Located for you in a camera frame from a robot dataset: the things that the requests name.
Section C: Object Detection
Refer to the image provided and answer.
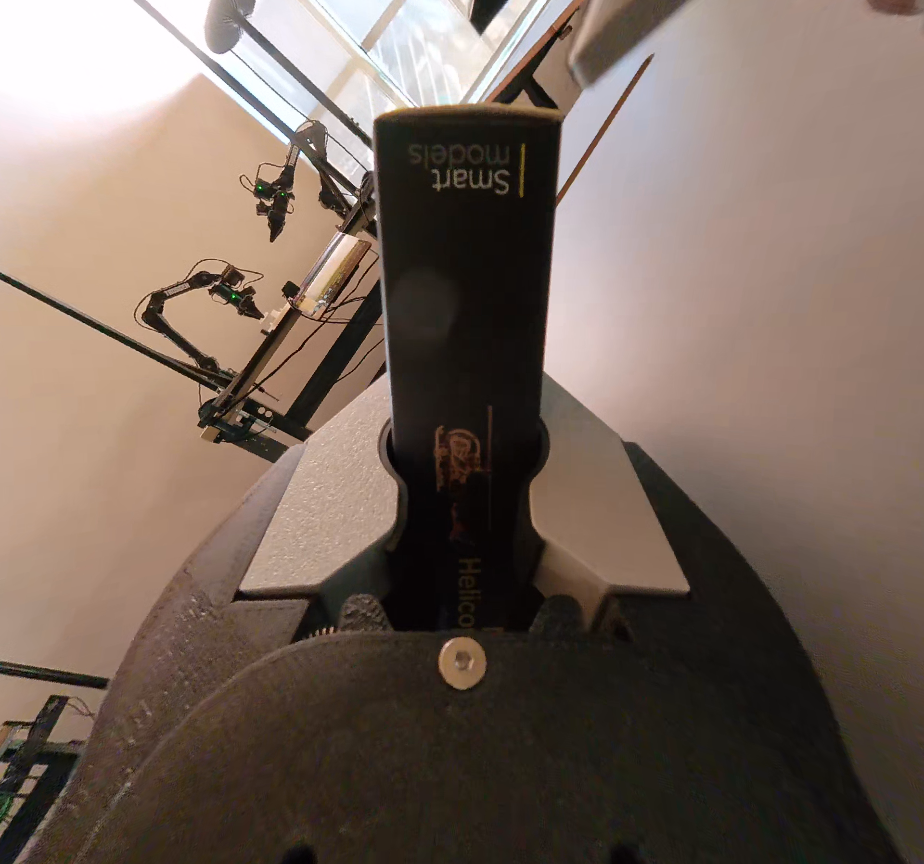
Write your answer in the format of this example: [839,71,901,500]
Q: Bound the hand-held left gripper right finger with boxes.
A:
[529,372,692,630]

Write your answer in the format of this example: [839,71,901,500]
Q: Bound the window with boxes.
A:
[65,0,600,151]

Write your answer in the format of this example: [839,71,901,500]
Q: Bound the black equipment rack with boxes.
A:
[0,694,98,851]

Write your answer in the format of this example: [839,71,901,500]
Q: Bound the tall black printed box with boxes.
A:
[373,105,563,634]

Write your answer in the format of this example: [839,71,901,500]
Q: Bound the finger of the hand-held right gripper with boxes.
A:
[569,0,768,88]

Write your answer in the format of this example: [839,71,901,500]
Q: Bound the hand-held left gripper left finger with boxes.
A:
[237,372,407,599]

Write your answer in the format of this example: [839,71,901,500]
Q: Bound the long black bar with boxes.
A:
[0,661,109,689]
[0,271,232,385]

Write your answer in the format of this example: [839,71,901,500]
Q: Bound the robot table with metal frame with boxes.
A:
[197,229,387,462]

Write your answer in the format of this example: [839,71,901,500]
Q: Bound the black round floor lamp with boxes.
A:
[204,0,374,147]

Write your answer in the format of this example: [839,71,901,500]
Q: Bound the white desk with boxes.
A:
[552,13,924,864]

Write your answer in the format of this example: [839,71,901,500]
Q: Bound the wooden desk with black legs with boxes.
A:
[482,0,600,114]

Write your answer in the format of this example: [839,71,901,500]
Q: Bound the shiny metal panel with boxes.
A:
[298,232,372,320]

